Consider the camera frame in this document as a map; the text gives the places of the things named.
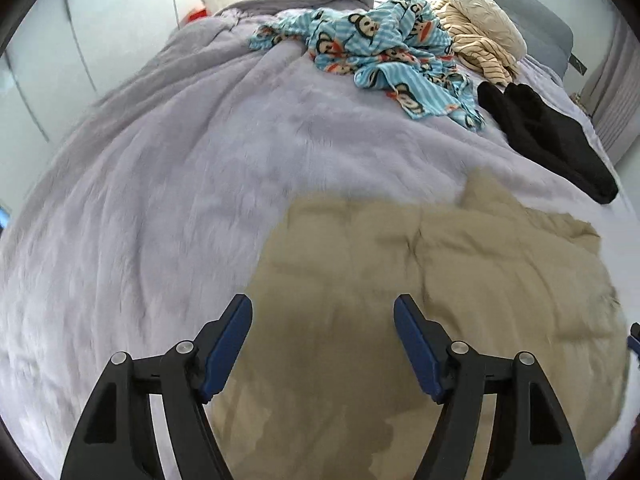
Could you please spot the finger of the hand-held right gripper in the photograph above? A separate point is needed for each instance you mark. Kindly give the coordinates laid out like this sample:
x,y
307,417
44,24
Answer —
x,y
635,347

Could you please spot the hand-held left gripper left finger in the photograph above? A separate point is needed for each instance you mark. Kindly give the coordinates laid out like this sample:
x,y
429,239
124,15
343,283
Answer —
x,y
227,345

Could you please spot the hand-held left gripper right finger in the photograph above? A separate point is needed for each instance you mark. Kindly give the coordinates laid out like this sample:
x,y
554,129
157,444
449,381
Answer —
x,y
419,345

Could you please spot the beige puffer jacket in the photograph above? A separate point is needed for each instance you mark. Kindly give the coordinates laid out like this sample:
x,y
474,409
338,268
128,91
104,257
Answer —
x,y
350,260

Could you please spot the lavender plush bed blanket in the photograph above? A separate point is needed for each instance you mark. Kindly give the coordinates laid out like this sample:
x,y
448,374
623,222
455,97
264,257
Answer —
x,y
175,160

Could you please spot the black folded garment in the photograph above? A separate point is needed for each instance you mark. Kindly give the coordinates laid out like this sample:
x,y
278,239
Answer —
x,y
545,135

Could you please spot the grey curtain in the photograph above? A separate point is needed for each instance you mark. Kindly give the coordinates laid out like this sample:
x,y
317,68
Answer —
x,y
617,100

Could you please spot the colourful patterned box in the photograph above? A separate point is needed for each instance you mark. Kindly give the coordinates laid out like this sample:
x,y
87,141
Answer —
x,y
580,102

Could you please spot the cream striped garment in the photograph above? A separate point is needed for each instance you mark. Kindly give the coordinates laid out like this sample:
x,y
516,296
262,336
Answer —
x,y
475,52

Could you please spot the blue monkey print pajamas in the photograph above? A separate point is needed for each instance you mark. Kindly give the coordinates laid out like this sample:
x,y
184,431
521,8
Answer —
x,y
390,45

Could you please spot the white wardrobe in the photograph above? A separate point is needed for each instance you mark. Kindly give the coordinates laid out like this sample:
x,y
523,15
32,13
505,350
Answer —
x,y
75,60

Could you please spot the red gift box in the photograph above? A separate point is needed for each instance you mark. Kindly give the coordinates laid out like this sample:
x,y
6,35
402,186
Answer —
x,y
195,16

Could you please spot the cream round ruched pillow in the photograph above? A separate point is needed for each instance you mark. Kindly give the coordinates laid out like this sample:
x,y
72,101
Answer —
x,y
485,15

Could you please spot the dark wall panel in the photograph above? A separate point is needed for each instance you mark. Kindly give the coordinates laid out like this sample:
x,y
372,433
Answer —
x,y
576,63

